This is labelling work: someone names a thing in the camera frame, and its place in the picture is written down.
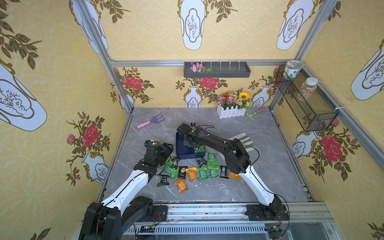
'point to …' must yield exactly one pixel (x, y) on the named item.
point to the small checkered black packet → (175, 163)
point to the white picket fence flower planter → (232, 103)
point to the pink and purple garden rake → (154, 119)
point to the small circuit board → (147, 229)
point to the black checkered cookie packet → (163, 180)
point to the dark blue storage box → (185, 152)
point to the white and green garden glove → (245, 140)
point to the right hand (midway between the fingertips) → (192, 138)
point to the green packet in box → (201, 150)
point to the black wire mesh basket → (312, 108)
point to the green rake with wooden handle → (251, 115)
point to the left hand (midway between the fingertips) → (166, 147)
